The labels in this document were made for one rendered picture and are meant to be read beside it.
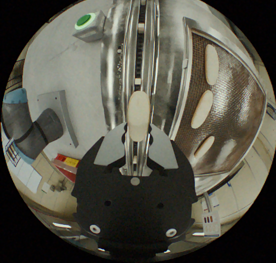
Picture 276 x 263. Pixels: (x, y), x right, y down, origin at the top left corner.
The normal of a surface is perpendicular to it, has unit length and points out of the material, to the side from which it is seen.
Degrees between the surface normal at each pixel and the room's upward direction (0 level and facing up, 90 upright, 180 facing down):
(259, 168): 90
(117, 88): 0
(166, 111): 0
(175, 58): 0
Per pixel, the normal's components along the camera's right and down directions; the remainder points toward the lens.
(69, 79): -0.01, 0.50
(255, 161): -1.00, -0.05
